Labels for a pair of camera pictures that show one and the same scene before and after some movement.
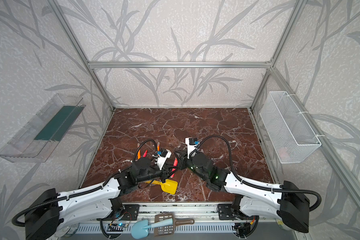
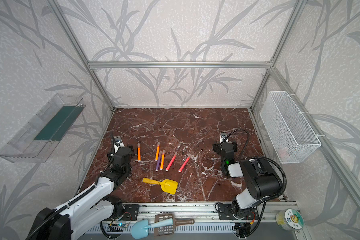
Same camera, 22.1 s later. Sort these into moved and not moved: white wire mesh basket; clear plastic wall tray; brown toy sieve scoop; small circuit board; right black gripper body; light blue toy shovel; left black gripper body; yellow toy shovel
Moved: right black gripper body; left black gripper body
Not moved: white wire mesh basket; brown toy sieve scoop; small circuit board; yellow toy shovel; clear plastic wall tray; light blue toy shovel
